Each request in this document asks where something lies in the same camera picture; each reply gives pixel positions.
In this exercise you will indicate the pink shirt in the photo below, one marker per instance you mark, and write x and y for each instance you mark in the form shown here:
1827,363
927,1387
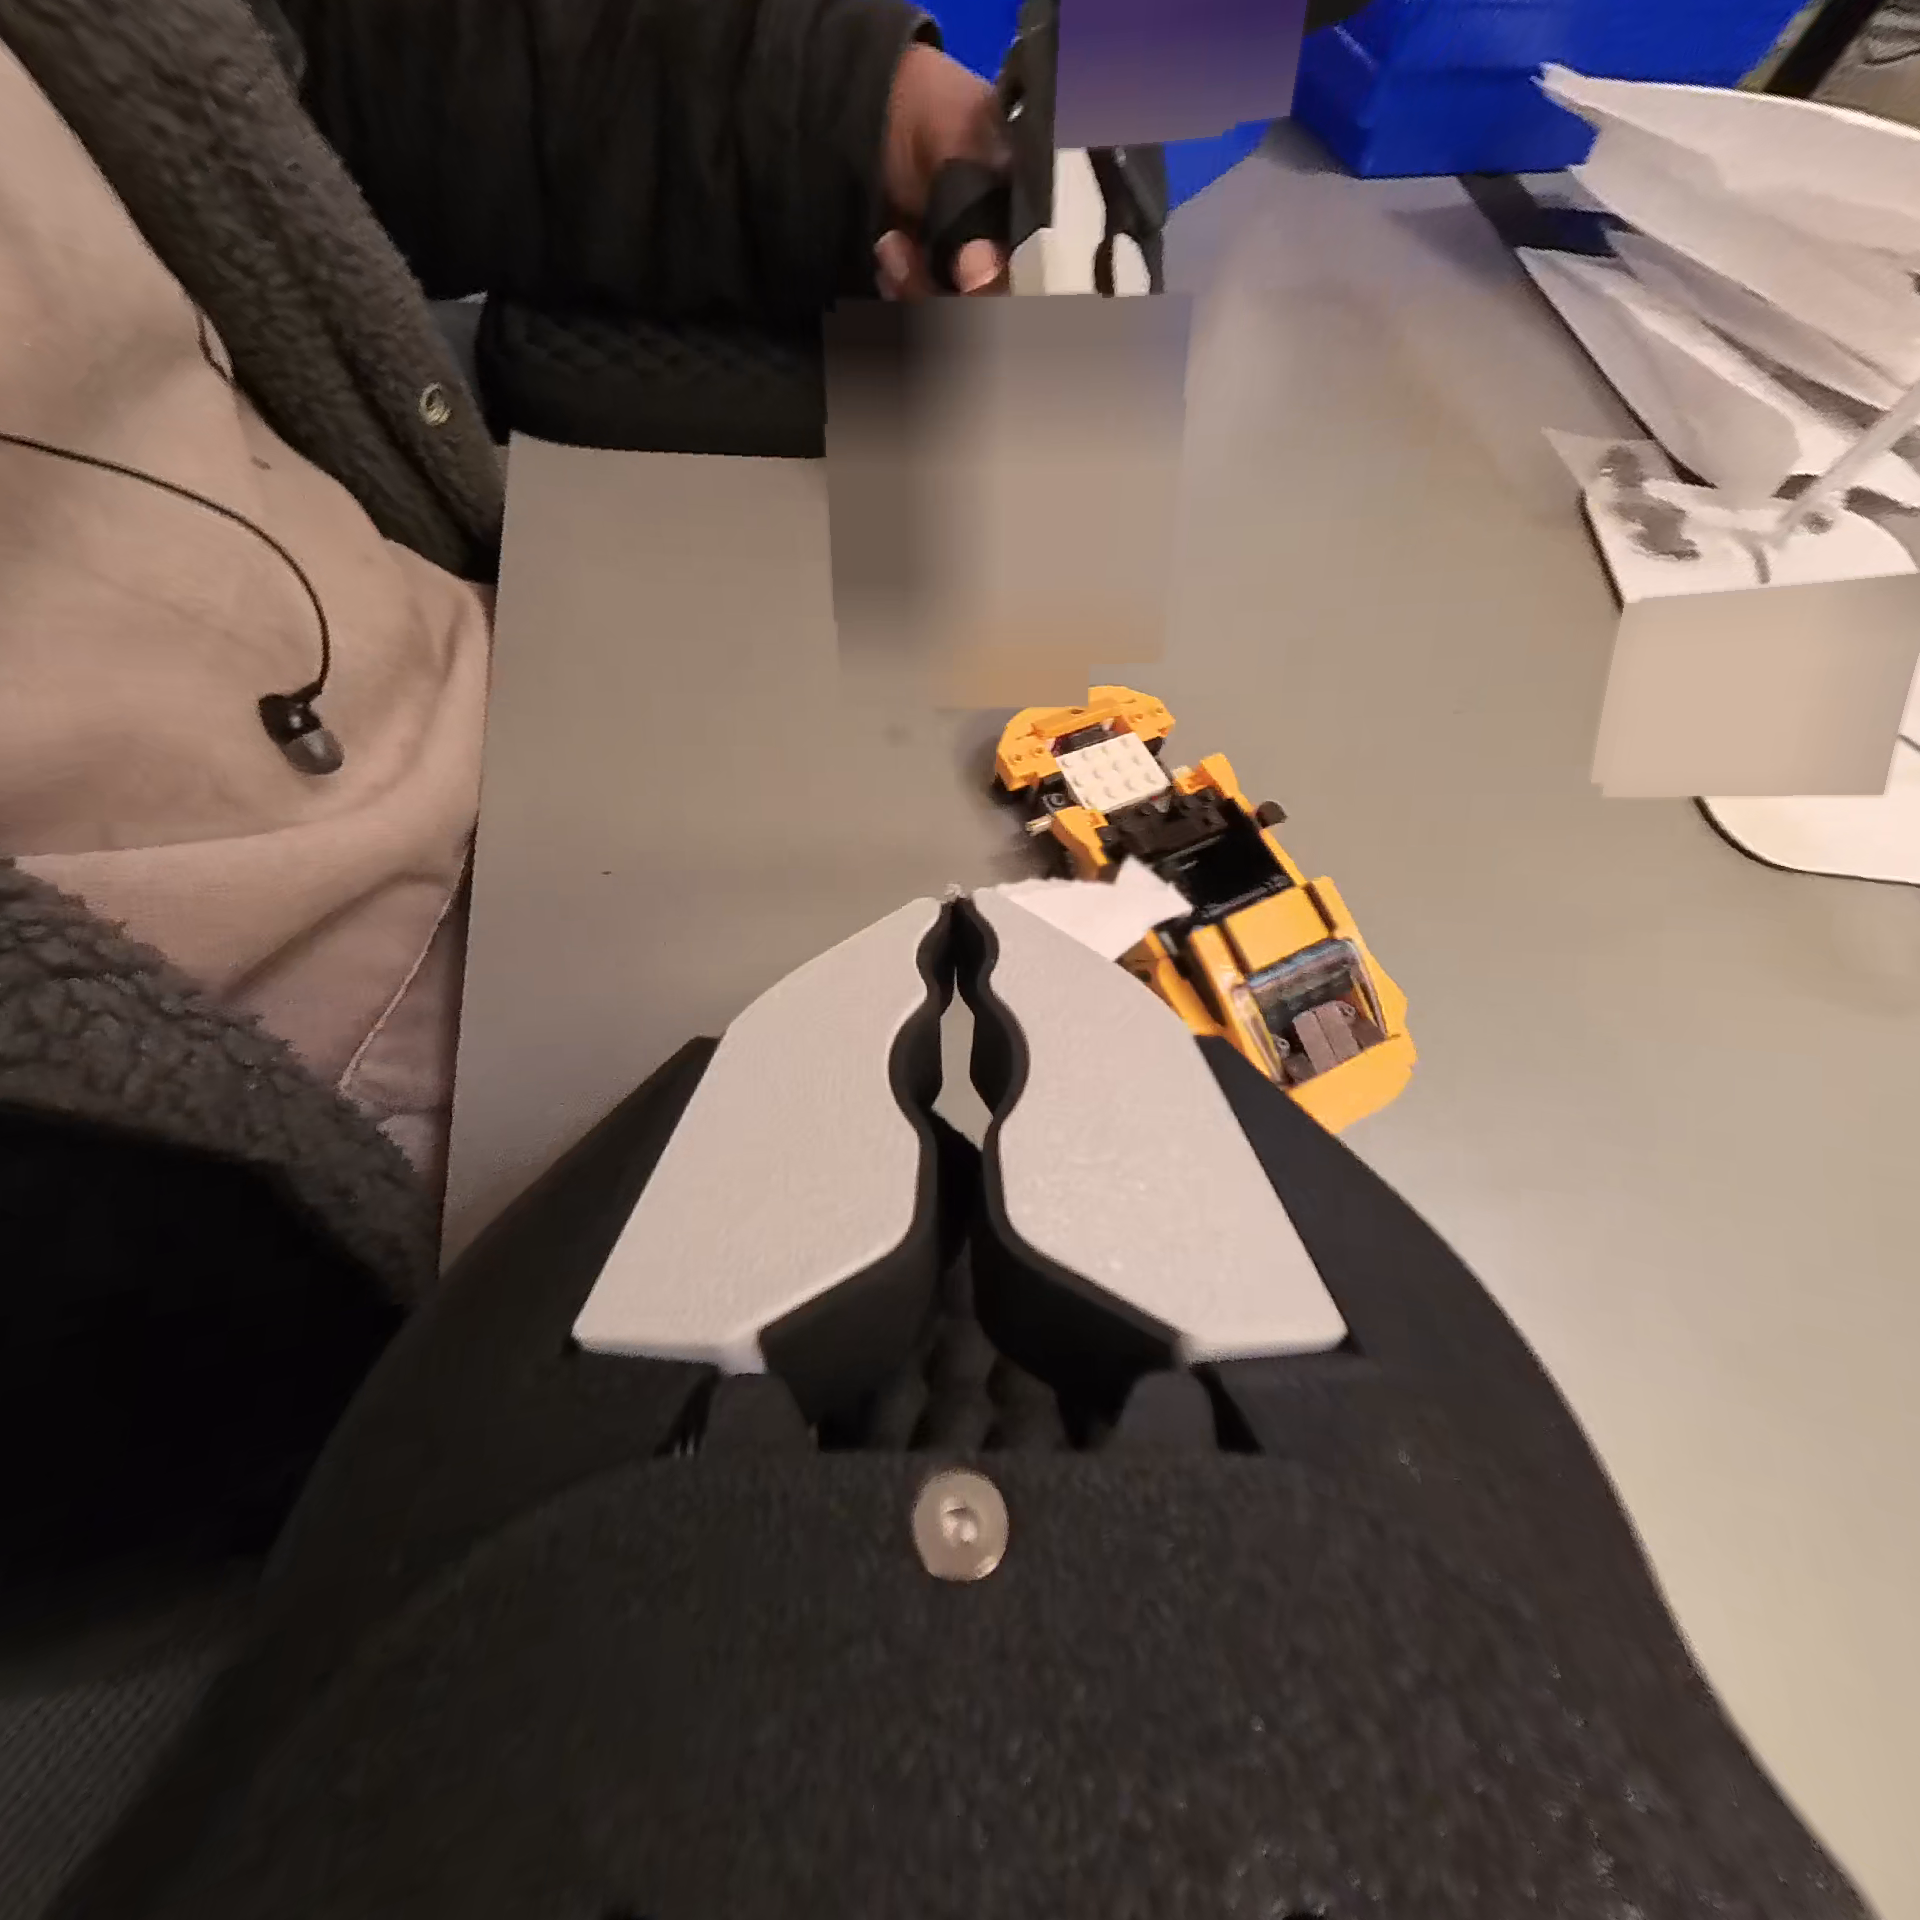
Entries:
211,751

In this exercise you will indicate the white folded paper bag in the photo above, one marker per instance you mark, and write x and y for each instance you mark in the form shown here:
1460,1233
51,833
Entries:
1680,375

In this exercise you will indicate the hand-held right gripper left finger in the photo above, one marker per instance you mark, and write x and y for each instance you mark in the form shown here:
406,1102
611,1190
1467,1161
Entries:
767,1172

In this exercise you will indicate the white printed paper bag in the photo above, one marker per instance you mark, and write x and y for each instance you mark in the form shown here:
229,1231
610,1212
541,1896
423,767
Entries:
1082,911

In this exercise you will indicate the person's left forearm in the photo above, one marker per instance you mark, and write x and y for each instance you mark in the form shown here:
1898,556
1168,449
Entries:
603,135

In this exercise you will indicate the white stand rod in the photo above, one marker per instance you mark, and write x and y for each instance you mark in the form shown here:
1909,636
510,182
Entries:
1846,452

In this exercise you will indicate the grey fleece jacket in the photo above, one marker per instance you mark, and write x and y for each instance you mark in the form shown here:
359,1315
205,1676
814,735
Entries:
181,1053

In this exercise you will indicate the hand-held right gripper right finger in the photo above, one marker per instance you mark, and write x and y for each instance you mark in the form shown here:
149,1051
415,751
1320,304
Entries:
1155,1172

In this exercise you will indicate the pile of empty paper bags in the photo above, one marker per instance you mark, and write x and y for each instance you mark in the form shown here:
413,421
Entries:
1741,182

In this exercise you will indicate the orange lego car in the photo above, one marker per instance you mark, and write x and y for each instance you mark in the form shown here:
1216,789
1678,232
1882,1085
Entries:
1293,960

